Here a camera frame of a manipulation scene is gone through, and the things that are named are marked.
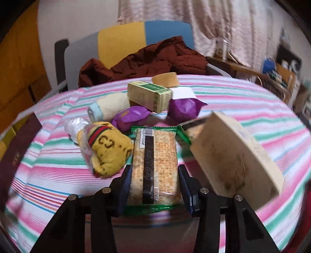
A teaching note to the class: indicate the black panel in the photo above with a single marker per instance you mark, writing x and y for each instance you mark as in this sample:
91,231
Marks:
288,54

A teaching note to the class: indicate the brown jacket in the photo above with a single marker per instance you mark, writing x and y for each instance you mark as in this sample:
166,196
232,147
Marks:
150,60

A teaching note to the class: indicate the purple snack packet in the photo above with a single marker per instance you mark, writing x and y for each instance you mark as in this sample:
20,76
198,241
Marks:
184,109
131,118

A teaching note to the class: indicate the blue round chair back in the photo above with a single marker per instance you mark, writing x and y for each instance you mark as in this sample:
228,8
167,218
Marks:
269,65

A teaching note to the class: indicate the yellow patterned socks in bag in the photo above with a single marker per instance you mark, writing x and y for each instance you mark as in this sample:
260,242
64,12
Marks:
107,146

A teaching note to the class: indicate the tan sponge block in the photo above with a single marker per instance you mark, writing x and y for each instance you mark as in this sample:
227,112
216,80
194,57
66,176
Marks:
230,158

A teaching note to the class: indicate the maroon book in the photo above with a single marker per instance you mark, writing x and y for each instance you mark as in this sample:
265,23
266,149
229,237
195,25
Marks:
17,150

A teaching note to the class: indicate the cracker packet with green edge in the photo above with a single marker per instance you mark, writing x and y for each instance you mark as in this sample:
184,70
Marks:
155,155
192,132

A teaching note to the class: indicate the pink patterned curtain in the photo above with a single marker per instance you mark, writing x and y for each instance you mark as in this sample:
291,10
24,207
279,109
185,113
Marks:
218,19

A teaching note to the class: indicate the rolled cream and blue towel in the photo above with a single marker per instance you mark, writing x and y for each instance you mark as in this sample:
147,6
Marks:
109,104

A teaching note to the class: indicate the grey yellow blue chair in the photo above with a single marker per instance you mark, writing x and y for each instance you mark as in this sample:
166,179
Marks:
116,39

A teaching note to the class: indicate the wooden side table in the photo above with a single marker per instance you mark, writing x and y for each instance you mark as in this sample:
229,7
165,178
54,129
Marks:
226,63

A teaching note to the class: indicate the yellow wooden cabinet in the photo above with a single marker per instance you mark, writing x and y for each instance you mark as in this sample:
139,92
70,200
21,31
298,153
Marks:
19,73

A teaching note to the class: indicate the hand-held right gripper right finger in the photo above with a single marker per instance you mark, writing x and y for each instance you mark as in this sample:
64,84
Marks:
185,188

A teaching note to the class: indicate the striped blanket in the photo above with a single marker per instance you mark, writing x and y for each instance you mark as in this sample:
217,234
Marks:
243,109

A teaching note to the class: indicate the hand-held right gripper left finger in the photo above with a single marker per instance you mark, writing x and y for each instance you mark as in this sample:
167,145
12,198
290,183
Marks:
127,181

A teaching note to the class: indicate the yellow sponge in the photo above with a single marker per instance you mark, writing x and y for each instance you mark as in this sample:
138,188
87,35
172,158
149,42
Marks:
165,79

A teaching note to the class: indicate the small white box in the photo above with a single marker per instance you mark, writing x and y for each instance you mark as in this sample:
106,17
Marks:
222,49

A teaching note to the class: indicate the beige and green carton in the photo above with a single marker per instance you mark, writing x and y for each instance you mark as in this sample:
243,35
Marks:
145,97

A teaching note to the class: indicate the white sponge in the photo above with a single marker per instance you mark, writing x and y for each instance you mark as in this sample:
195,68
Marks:
183,93

